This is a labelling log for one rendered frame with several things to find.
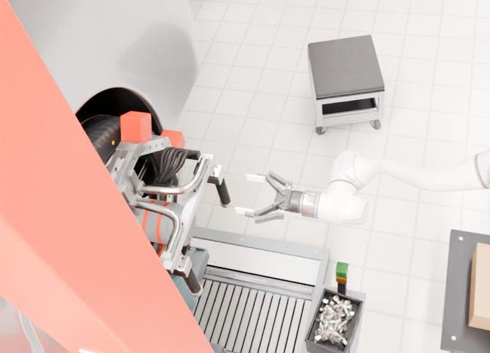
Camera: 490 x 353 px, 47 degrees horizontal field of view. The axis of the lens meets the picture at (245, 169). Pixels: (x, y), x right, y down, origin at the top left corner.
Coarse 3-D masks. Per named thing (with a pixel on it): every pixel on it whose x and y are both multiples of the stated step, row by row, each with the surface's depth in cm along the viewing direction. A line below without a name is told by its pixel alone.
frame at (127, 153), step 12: (120, 144) 172; (132, 144) 171; (144, 144) 176; (156, 144) 185; (168, 144) 193; (120, 156) 171; (132, 156) 169; (156, 156) 197; (108, 168) 167; (120, 168) 166; (132, 168) 170; (120, 180) 164; (180, 180) 208; (120, 192) 165; (156, 252) 207
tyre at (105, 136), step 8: (80, 112) 189; (80, 120) 178; (88, 120) 178; (96, 120) 178; (104, 120) 179; (112, 120) 179; (88, 128) 173; (96, 128) 174; (104, 128) 172; (112, 128) 174; (88, 136) 170; (96, 136) 169; (104, 136) 170; (112, 136) 173; (120, 136) 177; (96, 144) 167; (104, 144) 169; (112, 144) 173; (104, 152) 169; (104, 160) 170; (160, 200) 214
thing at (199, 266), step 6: (192, 246) 257; (198, 252) 257; (204, 252) 254; (198, 258) 255; (204, 258) 254; (198, 264) 254; (204, 264) 255; (192, 270) 252; (198, 270) 250; (204, 270) 257; (198, 276) 250
